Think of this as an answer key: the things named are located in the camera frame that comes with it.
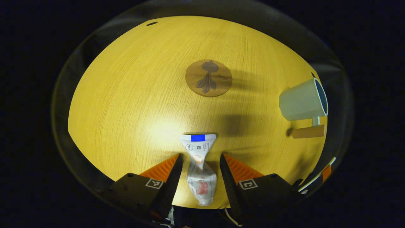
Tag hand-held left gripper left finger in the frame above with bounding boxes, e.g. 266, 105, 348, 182
95, 154, 184, 227

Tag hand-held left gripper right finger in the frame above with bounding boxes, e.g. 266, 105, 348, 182
220, 154, 302, 226

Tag white squeezed toothpaste tube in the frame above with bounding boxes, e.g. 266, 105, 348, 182
179, 134, 217, 206

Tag pale green cup wooden handle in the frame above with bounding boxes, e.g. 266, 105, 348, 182
279, 77, 329, 139

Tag round brown wooden coaster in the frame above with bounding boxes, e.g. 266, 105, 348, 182
185, 60, 233, 98

